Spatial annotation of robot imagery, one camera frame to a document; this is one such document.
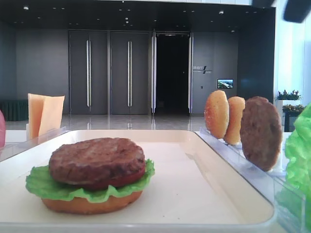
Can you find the clear long rail left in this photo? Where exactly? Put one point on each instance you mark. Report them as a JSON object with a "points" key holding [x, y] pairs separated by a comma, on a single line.
{"points": [[17, 141]]}

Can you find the red tomato slice on tray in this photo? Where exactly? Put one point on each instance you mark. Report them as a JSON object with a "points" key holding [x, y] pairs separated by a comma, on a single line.
{"points": [[118, 182]]}

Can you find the standing bun right of pair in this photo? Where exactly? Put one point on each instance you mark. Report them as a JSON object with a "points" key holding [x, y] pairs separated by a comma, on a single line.
{"points": [[236, 107]]}

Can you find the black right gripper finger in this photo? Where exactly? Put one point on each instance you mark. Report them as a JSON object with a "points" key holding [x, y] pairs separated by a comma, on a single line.
{"points": [[262, 3], [296, 10]]}

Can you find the small wall screen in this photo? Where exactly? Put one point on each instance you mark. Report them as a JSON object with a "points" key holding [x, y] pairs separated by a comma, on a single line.
{"points": [[225, 83]]}

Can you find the cream rectangular tray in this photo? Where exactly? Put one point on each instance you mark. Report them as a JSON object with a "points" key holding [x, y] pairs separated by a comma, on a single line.
{"points": [[193, 190]]}

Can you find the dark double door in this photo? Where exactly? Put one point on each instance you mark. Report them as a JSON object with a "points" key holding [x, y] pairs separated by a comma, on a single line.
{"points": [[109, 72]]}

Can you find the flower planter box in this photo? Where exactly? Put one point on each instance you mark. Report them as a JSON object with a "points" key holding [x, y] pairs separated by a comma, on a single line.
{"points": [[289, 102]]}

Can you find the brown meat patty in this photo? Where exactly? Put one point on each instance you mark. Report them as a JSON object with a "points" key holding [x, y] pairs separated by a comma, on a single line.
{"points": [[94, 160]]}

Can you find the standing bun left of pair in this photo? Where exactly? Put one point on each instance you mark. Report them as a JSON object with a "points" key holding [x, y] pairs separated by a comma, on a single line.
{"points": [[216, 113]]}

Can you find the green lettuce leaf on tray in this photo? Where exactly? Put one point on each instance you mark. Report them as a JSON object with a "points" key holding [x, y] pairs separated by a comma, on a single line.
{"points": [[40, 183]]}

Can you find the standing green lettuce leaf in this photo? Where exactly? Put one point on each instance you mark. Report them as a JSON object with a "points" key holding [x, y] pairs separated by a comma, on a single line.
{"points": [[298, 151]]}

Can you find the orange cheese slice outer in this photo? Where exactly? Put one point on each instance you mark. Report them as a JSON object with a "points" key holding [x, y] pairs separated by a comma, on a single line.
{"points": [[35, 108]]}

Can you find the yellow cheese slice inner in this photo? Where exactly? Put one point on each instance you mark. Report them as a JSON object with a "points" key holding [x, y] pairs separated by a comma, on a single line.
{"points": [[51, 114]]}

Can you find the standing bun of pair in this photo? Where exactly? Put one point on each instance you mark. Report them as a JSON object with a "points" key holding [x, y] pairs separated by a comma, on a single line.
{"points": [[216, 113], [236, 107]]}

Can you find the clear long rail right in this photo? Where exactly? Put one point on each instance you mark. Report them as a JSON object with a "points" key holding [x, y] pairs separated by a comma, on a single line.
{"points": [[291, 205]]}

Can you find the dark meat patty outer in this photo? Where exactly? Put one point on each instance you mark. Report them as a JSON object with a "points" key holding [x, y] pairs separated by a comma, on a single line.
{"points": [[261, 133]]}

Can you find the bottom bun on tray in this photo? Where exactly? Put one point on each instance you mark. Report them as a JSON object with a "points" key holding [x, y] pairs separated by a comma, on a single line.
{"points": [[81, 206]]}

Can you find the clear long rail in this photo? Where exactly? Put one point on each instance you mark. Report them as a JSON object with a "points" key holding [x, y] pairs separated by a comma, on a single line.
{"points": [[17, 141], [291, 205]]}

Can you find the standing red tomato slice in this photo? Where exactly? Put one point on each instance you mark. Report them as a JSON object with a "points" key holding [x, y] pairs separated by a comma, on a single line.
{"points": [[2, 130]]}

